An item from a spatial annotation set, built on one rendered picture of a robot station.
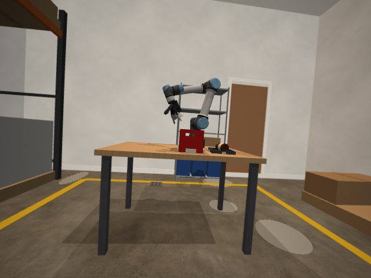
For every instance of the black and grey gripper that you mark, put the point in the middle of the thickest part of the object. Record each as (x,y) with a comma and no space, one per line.
(175,111)

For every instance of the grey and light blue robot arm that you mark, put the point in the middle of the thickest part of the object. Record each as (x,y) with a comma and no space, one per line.
(210,88)

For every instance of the brown glass bottle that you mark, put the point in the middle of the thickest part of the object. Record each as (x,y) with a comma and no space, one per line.
(222,147)

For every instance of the red plastic bottle crate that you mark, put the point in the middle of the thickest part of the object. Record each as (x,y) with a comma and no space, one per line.
(191,142)

